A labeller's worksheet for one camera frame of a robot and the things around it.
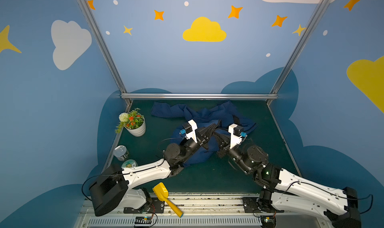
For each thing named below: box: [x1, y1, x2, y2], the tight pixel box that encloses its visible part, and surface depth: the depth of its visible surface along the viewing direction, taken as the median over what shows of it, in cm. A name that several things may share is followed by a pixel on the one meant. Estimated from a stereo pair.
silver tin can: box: [113, 145, 129, 162], surface depth 89 cm
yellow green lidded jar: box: [121, 159, 138, 168], surface depth 82 cm
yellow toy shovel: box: [152, 182, 184, 218], surface depth 78 cm
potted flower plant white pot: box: [115, 108, 146, 137], surface depth 92 cm
